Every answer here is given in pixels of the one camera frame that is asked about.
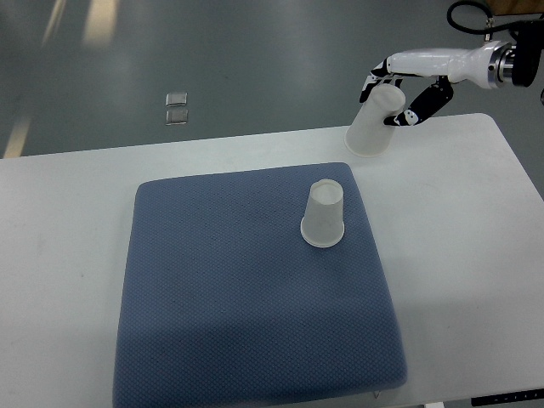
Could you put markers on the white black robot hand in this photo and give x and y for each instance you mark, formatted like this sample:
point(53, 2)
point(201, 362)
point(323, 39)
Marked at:
point(447, 66)

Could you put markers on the white paper cup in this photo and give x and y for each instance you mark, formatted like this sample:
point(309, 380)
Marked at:
point(322, 224)
point(368, 135)

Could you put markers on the wooden box corner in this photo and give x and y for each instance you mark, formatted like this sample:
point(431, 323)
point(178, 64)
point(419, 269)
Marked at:
point(515, 7)

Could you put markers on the white paper cup on mat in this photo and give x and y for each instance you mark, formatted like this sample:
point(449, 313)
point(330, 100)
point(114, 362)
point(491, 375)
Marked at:
point(322, 224)

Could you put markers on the upper metal floor plate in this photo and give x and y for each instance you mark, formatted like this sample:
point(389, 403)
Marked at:
point(176, 99)

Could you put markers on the black table control panel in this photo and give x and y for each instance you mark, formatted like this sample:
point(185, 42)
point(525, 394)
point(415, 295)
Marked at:
point(519, 396)

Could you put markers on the blue grey foam mat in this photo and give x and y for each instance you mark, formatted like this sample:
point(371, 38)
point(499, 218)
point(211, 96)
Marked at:
point(225, 303)

